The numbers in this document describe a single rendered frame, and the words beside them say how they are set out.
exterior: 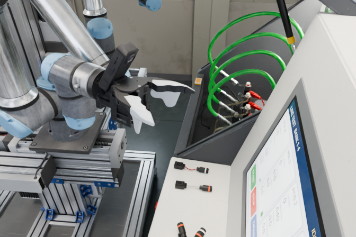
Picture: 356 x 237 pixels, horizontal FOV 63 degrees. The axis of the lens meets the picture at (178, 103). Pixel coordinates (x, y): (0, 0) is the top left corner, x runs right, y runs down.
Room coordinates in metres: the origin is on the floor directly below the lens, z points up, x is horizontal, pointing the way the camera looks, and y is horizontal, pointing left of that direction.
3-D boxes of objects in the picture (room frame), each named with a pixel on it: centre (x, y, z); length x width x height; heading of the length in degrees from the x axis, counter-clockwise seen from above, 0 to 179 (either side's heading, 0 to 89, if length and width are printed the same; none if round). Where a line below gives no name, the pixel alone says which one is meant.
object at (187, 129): (1.09, -0.07, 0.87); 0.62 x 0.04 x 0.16; 169
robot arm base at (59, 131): (0.84, 0.42, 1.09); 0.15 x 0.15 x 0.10
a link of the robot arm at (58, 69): (0.59, 0.26, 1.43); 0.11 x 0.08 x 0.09; 59
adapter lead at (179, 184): (0.61, -0.05, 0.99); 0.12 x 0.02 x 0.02; 81
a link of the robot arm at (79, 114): (0.61, 0.25, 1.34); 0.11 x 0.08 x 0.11; 149
